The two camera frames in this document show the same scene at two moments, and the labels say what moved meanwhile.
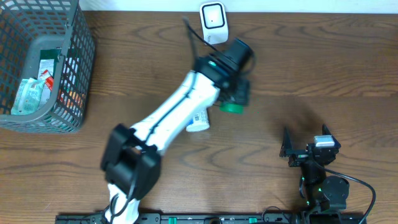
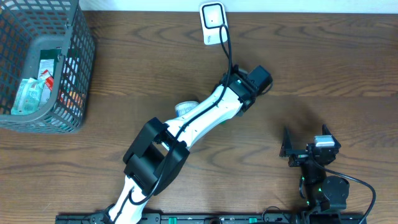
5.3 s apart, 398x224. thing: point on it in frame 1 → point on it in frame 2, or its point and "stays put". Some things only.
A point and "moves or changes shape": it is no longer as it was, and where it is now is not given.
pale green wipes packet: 28,96 stays put
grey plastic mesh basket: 27,27 stays put
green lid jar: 231,107 moves or changes shape
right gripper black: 299,155 stays put
